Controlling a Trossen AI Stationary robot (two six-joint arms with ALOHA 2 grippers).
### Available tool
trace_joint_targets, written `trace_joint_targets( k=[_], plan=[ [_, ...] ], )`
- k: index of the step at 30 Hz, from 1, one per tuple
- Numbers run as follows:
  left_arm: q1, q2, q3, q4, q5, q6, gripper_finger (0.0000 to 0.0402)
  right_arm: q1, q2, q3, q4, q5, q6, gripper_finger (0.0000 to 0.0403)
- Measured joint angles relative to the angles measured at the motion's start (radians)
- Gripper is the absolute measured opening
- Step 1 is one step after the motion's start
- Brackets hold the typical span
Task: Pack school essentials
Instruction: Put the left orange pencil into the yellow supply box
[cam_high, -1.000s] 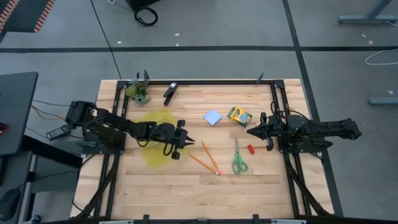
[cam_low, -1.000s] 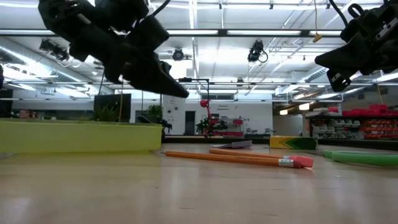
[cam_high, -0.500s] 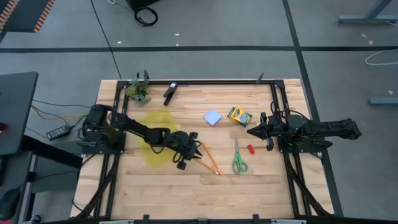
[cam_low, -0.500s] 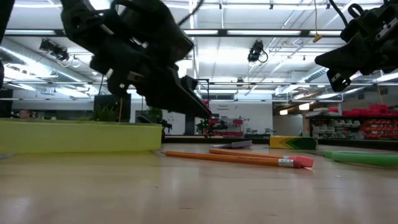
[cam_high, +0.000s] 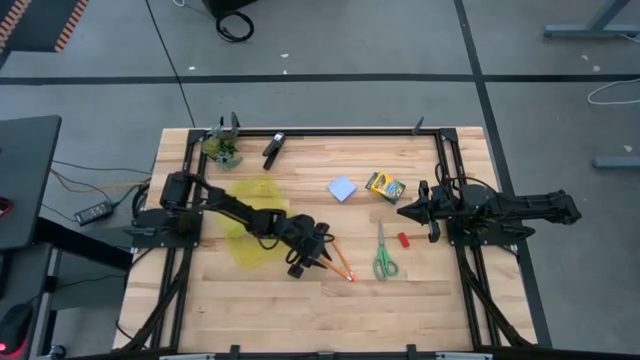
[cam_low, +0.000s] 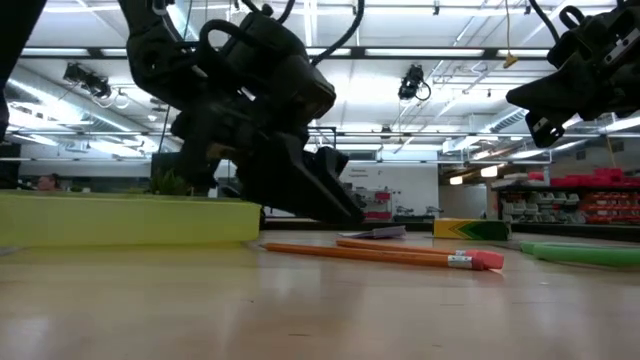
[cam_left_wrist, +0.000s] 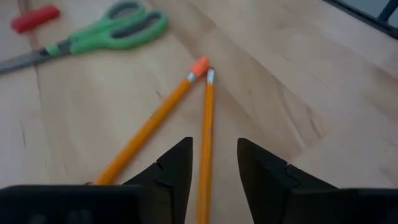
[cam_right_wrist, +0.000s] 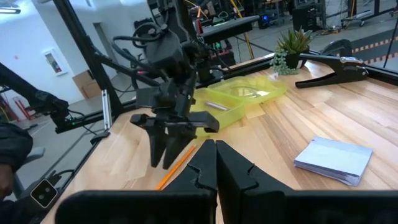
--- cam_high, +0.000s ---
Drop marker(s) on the black aluminium rig frame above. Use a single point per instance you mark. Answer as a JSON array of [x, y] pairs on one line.
[[320, 132]]

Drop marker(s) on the red eraser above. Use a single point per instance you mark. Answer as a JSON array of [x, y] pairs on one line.
[[403, 240]]

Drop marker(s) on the pale blue sticky note pad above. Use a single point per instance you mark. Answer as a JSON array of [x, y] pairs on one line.
[[342, 189]]

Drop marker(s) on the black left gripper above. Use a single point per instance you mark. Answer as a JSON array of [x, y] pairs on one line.
[[302, 240]]

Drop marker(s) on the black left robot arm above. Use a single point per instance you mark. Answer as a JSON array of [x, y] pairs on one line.
[[235, 205]]

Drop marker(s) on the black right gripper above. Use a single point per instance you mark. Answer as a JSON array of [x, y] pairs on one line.
[[437, 210]]

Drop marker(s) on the grey table foot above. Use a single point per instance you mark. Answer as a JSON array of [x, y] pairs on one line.
[[617, 162]]

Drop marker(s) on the yellow green crayon box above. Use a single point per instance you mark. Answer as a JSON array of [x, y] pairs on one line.
[[385, 187]]

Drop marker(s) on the black power adapter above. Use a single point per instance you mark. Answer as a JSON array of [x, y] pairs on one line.
[[93, 212]]

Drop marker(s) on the grey table leg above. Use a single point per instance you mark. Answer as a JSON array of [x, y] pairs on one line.
[[590, 31]]

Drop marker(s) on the orange black striped mat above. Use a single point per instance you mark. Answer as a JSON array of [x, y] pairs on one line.
[[35, 25]]

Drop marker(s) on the yellow translucent pencil pouch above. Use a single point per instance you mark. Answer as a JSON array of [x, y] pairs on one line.
[[255, 195]]

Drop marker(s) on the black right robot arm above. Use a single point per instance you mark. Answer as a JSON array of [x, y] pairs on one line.
[[525, 205]]

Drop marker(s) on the black computer mouse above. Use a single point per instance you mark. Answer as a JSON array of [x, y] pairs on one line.
[[15, 325]]

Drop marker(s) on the black desk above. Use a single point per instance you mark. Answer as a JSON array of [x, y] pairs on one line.
[[25, 175]]

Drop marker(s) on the black stapler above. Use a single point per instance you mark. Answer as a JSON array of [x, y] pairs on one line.
[[272, 150]]

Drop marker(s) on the small artificial plant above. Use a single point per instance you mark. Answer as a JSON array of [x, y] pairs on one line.
[[222, 150]]

